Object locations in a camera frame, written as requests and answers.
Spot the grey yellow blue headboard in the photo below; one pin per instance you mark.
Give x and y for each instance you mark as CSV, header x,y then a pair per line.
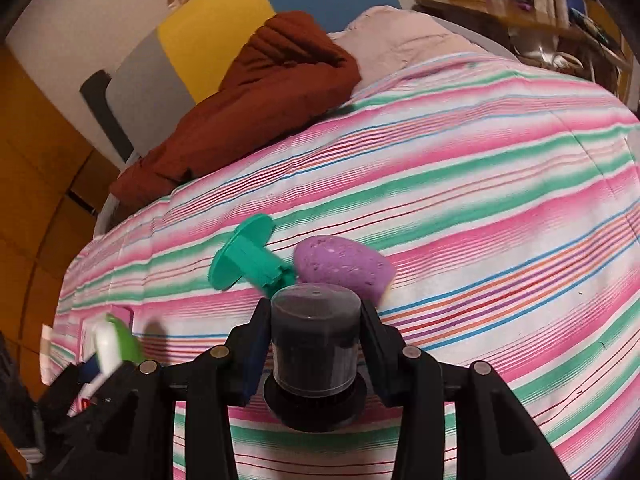
x,y
210,30

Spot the black cylindrical canister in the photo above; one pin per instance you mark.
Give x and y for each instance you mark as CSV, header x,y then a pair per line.
x,y
315,350

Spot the pink shallow box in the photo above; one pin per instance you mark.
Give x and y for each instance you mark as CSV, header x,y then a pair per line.
x,y
125,317

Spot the purple speckled egg toy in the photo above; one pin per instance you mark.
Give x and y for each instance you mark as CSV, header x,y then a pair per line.
x,y
340,265

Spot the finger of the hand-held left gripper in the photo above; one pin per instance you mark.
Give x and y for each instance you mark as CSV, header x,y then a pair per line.
x,y
65,390

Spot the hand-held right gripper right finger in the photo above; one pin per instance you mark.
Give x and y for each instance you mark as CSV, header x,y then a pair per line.
x,y
377,360

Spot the wooden bedside table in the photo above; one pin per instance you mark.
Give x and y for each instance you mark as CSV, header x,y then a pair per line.
x,y
465,10

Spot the pale pink pillow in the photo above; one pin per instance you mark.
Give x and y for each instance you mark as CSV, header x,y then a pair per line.
x,y
410,40

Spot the brown quilted blanket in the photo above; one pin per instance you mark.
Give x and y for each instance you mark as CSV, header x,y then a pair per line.
x,y
260,90

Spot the green white toy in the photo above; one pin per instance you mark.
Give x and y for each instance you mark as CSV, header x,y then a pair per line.
x,y
107,345

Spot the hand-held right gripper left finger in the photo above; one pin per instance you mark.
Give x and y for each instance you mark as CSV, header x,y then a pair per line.
x,y
255,355

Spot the teal plastic spool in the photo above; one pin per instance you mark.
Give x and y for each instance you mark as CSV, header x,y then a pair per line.
x,y
240,250

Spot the wooden wardrobe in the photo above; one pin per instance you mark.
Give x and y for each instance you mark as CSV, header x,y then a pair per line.
x,y
35,185

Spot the pink green striped blanket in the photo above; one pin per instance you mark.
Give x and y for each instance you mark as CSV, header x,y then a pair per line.
x,y
475,200

